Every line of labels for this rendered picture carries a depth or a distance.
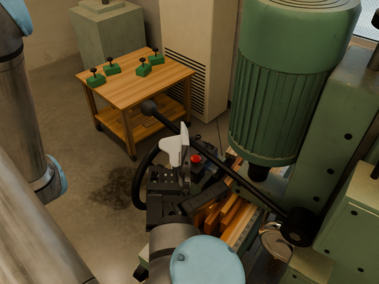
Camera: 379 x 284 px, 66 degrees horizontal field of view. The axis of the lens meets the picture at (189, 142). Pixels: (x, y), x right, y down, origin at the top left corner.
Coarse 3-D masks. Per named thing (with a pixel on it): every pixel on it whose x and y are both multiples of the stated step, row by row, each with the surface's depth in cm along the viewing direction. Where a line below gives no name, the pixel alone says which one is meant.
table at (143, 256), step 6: (288, 174) 95; (198, 228) 79; (216, 228) 79; (204, 234) 77; (210, 234) 77; (216, 234) 77; (252, 234) 79; (246, 246) 80; (144, 252) 74; (240, 252) 74; (144, 258) 73; (144, 264) 75
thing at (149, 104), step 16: (144, 112) 60; (176, 128) 59; (192, 144) 58; (240, 176) 57; (256, 192) 56; (272, 208) 55; (304, 208) 54; (288, 224) 53; (304, 224) 52; (288, 240) 55; (304, 240) 52
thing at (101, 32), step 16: (96, 0) 258; (112, 0) 258; (80, 16) 245; (96, 16) 241; (112, 16) 241; (128, 16) 252; (80, 32) 260; (96, 32) 240; (112, 32) 248; (128, 32) 259; (144, 32) 273; (80, 48) 277; (96, 48) 254; (112, 48) 255; (128, 48) 268; (96, 64) 270
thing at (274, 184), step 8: (240, 168) 76; (248, 176) 74; (272, 176) 74; (280, 176) 74; (232, 184) 77; (256, 184) 72; (264, 184) 72; (272, 184) 72; (280, 184) 72; (240, 192) 77; (248, 192) 75; (264, 192) 71; (272, 192) 71; (280, 192) 71; (248, 200) 77; (256, 200) 75; (272, 200) 71; (280, 200) 69
